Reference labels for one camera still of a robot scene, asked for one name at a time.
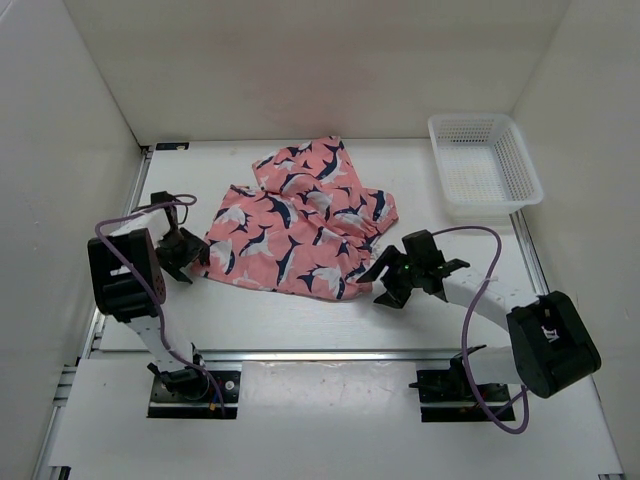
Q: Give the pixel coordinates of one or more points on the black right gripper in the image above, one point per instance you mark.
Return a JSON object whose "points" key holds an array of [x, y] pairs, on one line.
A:
{"points": [[394, 296]]}

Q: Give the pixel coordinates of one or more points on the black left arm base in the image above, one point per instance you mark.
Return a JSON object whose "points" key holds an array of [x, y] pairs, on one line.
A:
{"points": [[189, 394]]}

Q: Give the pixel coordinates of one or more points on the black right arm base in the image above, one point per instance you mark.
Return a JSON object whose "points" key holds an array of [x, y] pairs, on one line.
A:
{"points": [[445, 393]]}

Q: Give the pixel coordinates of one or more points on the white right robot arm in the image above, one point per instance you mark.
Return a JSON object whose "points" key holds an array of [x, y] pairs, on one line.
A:
{"points": [[550, 348]]}

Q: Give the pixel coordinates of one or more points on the pink shark print shorts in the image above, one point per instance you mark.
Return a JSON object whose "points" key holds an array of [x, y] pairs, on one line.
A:
{"points": [[307, 228]]}

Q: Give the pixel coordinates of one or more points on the aluminium front rail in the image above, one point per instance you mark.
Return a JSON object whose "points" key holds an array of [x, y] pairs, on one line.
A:
{"points": [[331, 355]]}

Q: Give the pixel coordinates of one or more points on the small black label plate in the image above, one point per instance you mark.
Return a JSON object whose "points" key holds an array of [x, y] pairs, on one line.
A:
{"points": [[172, 146]]}

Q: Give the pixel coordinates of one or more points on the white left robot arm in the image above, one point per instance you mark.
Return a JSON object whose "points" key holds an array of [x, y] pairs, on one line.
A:
{"points": [[129, 257]]}

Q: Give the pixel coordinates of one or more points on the white plastic mesh basket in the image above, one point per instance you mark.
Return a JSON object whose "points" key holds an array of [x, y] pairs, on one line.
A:
{"points": [[484, 167]]}

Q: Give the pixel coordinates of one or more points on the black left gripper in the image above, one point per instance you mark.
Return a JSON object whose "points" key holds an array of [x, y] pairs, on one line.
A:
{"points": [[174, 264]]}

